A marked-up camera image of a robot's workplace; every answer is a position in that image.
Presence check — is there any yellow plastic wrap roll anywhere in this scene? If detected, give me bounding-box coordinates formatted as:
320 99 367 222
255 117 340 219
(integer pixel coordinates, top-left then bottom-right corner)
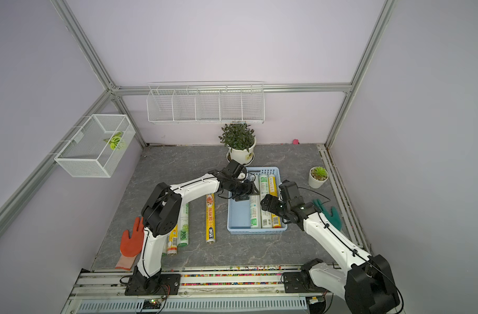
268 174 282 228

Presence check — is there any blue plastic basket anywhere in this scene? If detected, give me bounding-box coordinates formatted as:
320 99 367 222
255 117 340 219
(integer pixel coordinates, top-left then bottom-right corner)
227 166 287 235

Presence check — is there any green work glove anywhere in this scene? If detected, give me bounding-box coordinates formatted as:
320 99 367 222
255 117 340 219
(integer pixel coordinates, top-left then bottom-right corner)
312 199 342 231

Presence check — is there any large potted green plant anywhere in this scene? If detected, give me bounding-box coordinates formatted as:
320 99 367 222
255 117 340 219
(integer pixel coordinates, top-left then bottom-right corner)
219 123 257 165

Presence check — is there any white vent grille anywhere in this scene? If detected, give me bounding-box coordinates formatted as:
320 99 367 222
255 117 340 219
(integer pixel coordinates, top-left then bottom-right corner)
74 296 308 313

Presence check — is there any orange work glove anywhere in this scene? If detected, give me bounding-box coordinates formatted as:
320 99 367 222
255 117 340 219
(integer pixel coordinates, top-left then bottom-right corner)
115 217 145 270

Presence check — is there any white mesh wall basket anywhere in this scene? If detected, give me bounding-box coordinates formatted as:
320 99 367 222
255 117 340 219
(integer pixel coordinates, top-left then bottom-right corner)
54 114 136 178

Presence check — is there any white wire wall shelf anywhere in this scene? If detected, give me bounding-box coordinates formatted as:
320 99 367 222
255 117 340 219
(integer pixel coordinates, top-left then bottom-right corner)
147 81 266 124

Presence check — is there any green leaf toy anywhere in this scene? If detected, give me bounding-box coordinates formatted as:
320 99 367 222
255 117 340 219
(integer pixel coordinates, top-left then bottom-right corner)
104 132 126 150

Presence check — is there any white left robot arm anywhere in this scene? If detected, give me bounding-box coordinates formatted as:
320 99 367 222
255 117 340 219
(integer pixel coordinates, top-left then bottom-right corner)
132 160 259 286

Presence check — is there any small potted succulent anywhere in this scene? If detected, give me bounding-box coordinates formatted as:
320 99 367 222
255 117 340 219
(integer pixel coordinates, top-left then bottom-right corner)
308 166 329 189

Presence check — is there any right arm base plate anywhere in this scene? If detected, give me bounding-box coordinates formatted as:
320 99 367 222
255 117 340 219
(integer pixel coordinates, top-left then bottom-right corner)
281 271 327 294

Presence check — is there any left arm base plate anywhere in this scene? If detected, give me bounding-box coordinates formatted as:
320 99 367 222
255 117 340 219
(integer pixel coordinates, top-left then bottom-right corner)
125 273 181 296

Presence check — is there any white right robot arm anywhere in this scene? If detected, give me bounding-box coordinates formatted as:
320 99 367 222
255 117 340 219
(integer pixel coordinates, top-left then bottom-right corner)
261 181 404 313

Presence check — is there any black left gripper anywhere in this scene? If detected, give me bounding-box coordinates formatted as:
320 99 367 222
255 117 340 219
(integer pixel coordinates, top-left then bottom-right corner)
228 178 261 201

